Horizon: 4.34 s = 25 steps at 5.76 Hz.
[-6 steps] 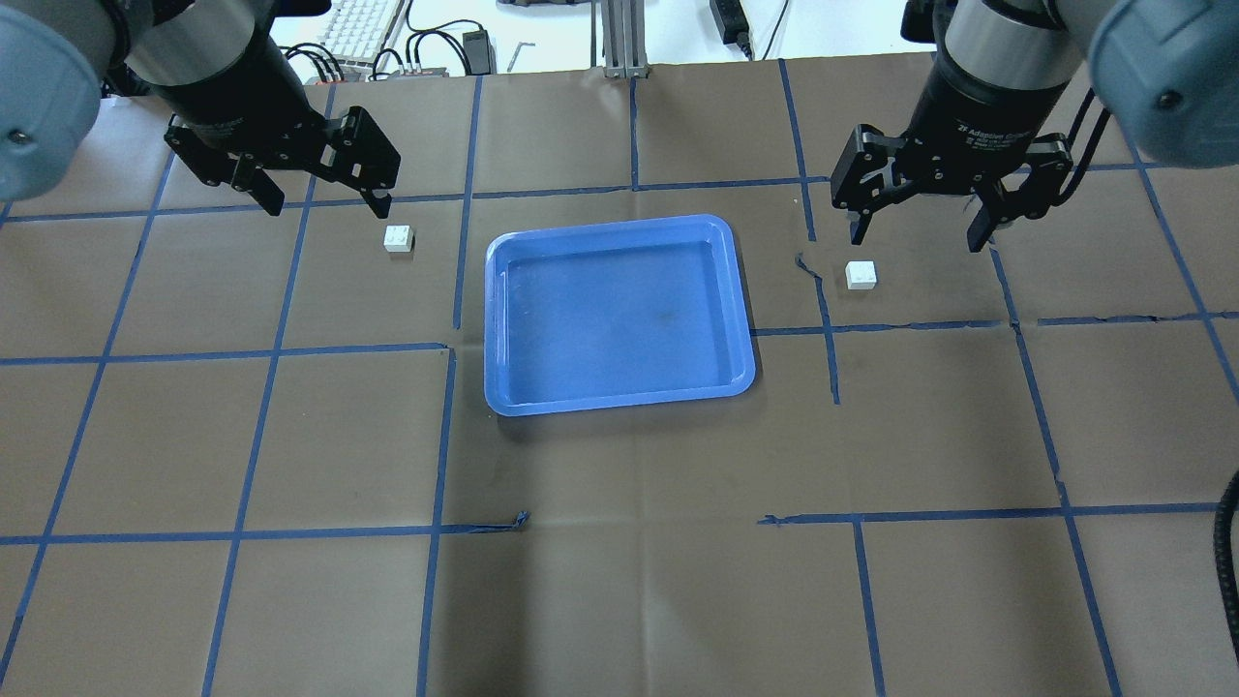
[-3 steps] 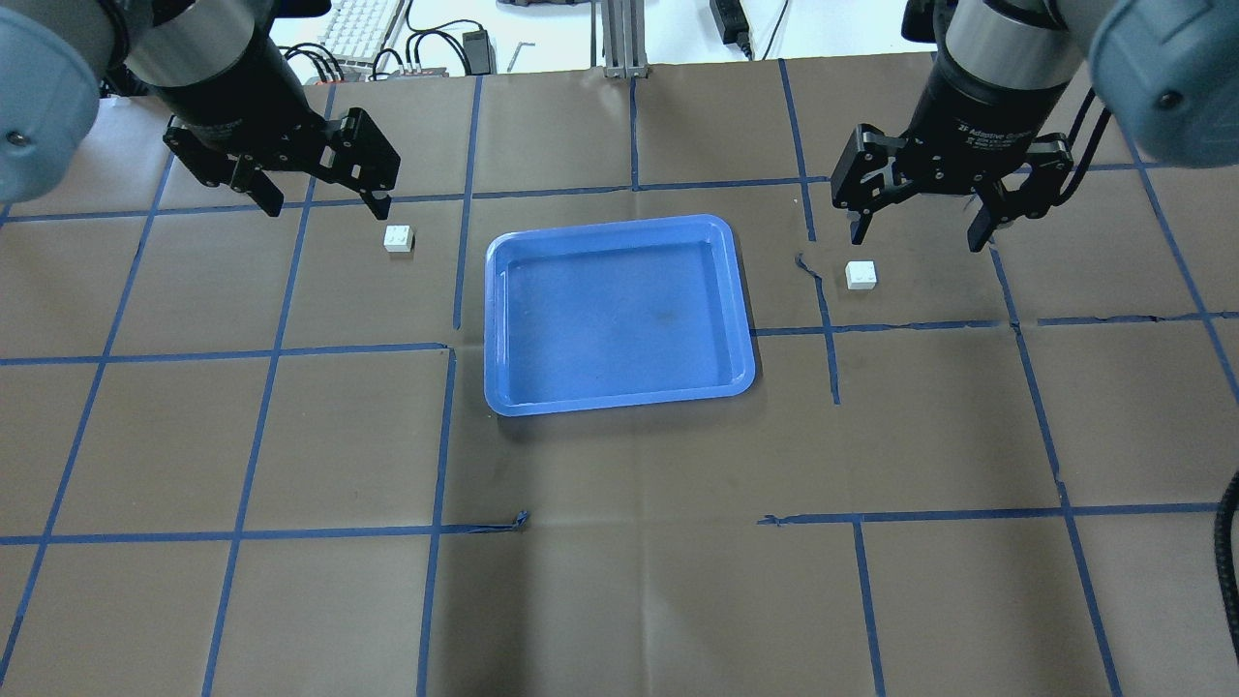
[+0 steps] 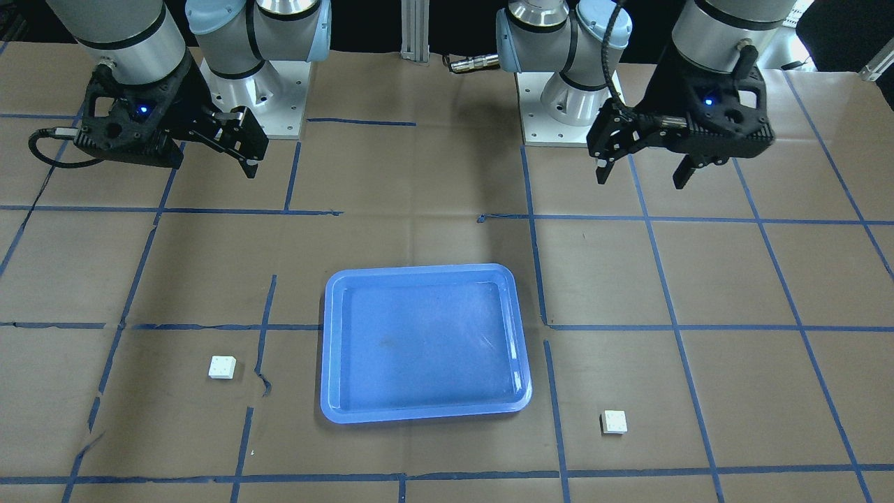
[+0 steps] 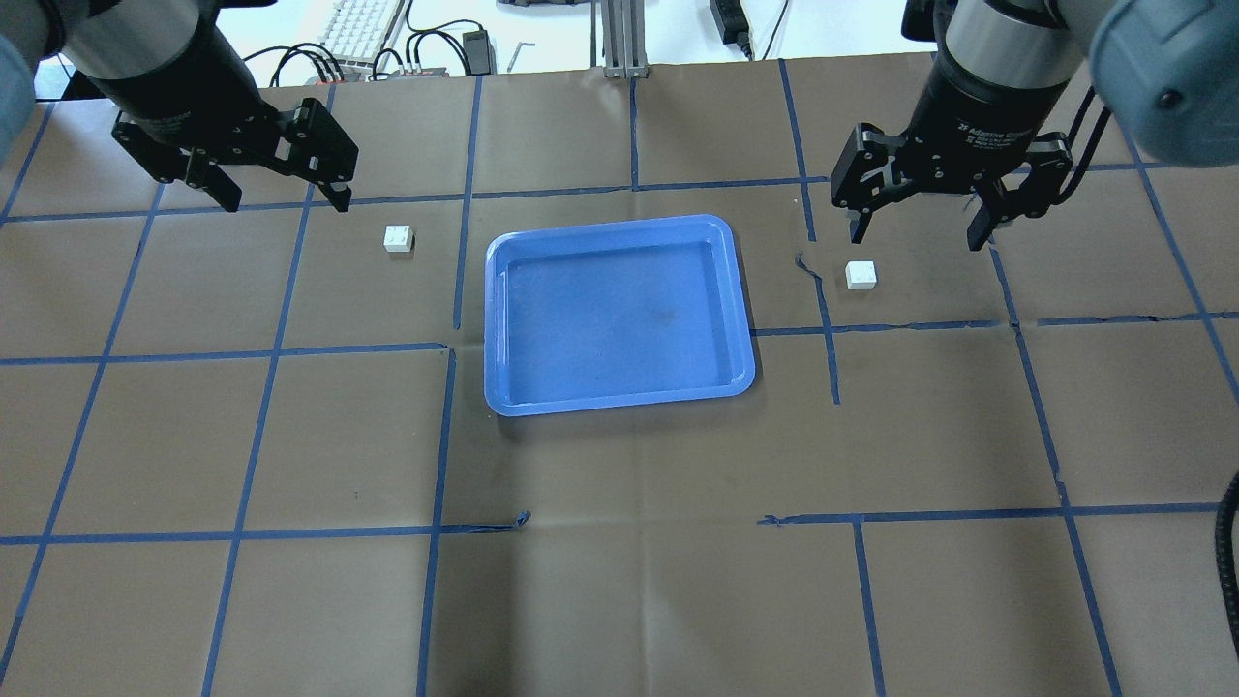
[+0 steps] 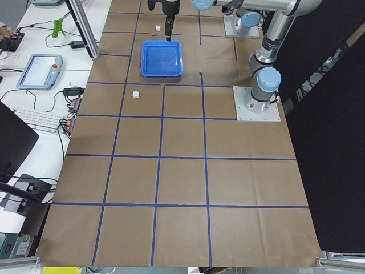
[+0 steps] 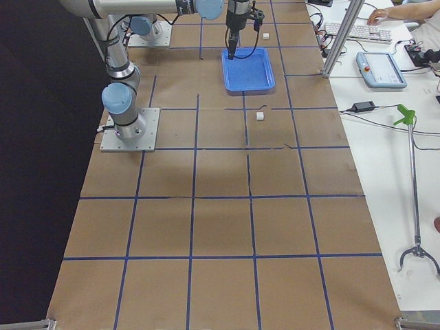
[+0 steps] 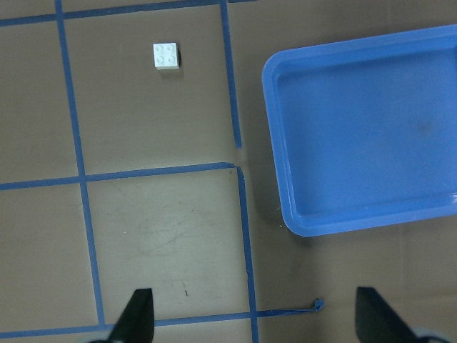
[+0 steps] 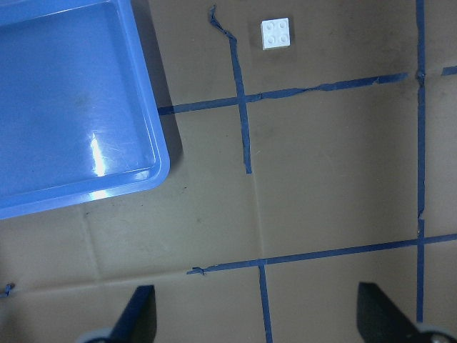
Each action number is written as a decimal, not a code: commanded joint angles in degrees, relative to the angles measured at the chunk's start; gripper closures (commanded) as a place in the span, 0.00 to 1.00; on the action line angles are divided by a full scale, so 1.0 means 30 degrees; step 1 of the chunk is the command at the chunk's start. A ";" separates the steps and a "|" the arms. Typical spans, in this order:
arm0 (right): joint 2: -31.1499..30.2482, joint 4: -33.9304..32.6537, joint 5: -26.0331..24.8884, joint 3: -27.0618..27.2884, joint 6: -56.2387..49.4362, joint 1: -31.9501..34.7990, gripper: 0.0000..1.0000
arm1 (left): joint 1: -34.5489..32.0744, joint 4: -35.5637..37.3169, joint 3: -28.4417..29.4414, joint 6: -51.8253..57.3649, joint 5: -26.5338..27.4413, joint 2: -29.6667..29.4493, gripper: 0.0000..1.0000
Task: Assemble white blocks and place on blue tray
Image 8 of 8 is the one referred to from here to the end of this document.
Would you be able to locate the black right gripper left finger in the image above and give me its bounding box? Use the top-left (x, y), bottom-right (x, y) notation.
top-left (108, 285), bottom-right (157, 342)

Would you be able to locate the white block right side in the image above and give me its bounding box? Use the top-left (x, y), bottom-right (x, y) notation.
top-left (260, 18), bottom-right (291, 50)

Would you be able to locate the blue plastic tray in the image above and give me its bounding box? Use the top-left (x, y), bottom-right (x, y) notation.
top-left (1, 1), bottom-right (170, 219)

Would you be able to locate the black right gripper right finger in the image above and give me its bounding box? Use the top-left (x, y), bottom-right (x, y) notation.
top-left (357, 282), bottom-right (419, 343)

